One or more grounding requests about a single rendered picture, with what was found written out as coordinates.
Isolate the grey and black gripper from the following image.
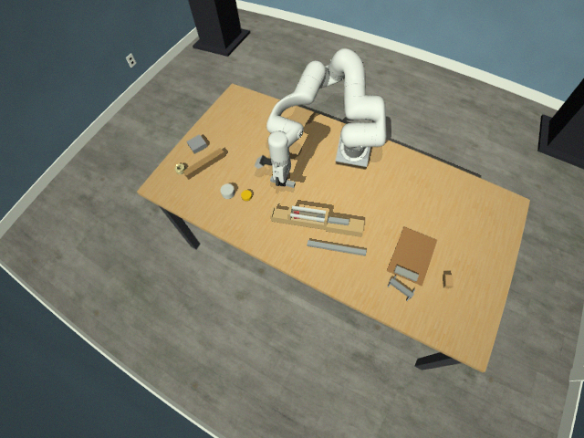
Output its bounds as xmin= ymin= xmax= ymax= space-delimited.
xmin=272 ymin=156 xmax=291 ymax=187

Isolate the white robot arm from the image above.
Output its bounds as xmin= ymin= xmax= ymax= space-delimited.
xmin=255 ymin=48 xmax=386 ymax=169

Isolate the white cylinder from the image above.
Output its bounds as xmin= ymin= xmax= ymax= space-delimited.
xmin=220 ymin=183 xmax=235 ymax=199

